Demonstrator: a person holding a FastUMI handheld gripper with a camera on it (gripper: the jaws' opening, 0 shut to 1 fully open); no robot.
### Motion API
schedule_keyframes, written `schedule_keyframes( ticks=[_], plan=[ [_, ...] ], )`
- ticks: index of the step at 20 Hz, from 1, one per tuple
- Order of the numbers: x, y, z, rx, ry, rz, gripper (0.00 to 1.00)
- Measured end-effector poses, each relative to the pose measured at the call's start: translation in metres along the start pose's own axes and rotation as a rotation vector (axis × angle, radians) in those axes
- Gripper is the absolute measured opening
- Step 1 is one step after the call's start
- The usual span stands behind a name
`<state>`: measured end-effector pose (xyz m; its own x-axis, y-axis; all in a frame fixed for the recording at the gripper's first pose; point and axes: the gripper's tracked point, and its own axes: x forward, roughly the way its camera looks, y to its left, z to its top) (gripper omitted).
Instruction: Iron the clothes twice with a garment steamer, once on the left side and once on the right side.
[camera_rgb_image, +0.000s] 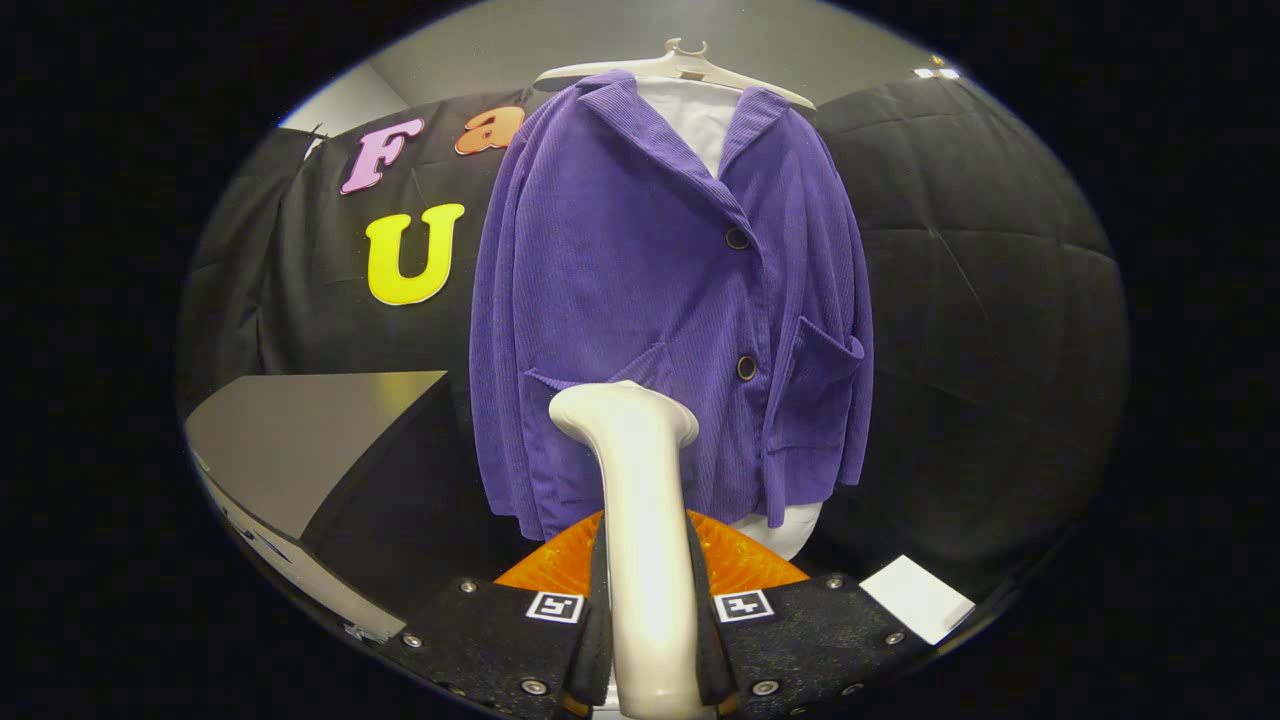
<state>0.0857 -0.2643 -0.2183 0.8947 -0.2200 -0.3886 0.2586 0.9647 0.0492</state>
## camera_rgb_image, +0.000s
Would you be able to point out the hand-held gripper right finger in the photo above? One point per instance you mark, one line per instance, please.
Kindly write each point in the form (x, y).
(705, 640)

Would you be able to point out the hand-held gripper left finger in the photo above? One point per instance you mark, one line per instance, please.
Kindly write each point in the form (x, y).
(597, 640)

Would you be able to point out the white garment steamer head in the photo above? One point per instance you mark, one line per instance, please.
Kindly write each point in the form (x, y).
(640, 500)

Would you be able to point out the white shirt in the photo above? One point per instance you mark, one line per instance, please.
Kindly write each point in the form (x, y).
(700, 120)

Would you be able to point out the white clothes hanger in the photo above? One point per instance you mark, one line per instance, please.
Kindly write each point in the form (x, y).
(690, 65)

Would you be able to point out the white flat board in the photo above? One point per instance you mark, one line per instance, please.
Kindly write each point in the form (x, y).
(915, 598)

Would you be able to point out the grey cabinet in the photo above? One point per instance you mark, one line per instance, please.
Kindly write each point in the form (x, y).
(290, 440)

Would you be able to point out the black backdrop cloth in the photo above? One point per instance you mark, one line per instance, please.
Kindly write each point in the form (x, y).
(1000, 330)

